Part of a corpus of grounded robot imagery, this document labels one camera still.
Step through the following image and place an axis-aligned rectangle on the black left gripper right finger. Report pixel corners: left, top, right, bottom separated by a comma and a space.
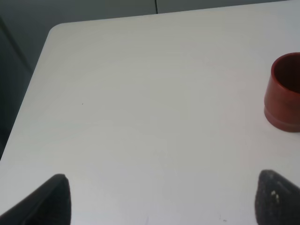
255, 170, 300, 225

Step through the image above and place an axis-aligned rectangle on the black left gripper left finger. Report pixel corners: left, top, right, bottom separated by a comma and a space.
0, 174, 72, 225

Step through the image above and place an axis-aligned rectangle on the red plastic cup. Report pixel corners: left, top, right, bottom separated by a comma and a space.
264, 52, 300, 133

